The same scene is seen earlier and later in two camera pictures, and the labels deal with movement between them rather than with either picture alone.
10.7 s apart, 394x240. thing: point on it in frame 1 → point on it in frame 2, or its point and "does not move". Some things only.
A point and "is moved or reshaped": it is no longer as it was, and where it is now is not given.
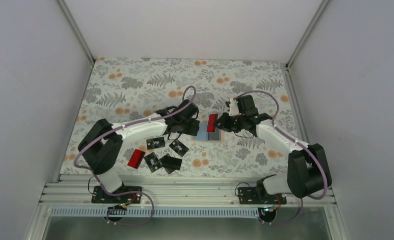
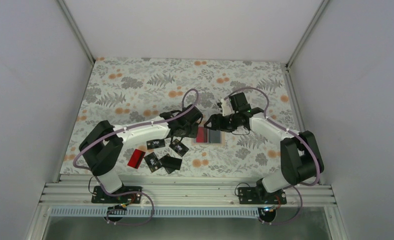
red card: [136, 159] does not move
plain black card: [214, 136] does not move
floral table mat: [122, 91] does not move
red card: [211, 122] is moved or reshaped
